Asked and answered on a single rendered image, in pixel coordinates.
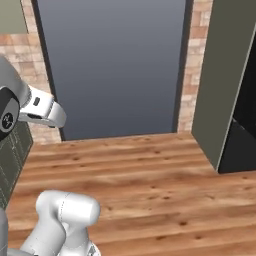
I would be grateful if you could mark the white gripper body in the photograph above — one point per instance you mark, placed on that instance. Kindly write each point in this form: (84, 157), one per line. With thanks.
(58, 116)

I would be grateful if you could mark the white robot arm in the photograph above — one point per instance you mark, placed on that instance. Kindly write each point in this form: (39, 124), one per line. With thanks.
(63, 213)

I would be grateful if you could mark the olive green base cabinet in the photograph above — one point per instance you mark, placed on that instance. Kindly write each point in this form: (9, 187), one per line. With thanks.
(13, 160)

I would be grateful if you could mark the olive green wall cabinet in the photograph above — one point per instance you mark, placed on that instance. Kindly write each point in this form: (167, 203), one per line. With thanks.
(11, 16)

